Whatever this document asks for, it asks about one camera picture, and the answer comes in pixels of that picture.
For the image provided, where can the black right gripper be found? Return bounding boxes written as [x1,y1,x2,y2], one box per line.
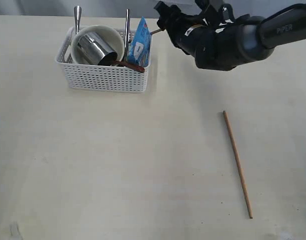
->
[154,0,239,71]

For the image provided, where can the dark-tipped wooden chopstick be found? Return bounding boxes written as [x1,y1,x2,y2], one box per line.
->
[150,29,163,35]

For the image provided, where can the blue snack packet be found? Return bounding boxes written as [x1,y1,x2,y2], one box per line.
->
[127,17,151,68]

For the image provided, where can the steel cutlery handle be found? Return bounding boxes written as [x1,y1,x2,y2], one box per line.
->
[73,5,82,34]
[123,8,130,61]

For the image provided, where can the light wooden chopstick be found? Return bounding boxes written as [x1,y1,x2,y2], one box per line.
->
[223,110,253,219]

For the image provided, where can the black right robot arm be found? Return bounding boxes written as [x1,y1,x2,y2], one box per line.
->
[154,0,306,71]

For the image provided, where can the dark red wooden spoon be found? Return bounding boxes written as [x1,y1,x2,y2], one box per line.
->
[109,60,145,73]

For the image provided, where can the cream ceramic bowl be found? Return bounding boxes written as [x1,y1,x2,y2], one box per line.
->
[70,25,124,65]

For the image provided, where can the white perforated plastic basket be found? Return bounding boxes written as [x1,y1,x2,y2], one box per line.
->
[55,26,151,93]

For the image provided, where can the shiny stainless steel cup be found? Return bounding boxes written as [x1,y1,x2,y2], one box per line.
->
[77,32,118,66]

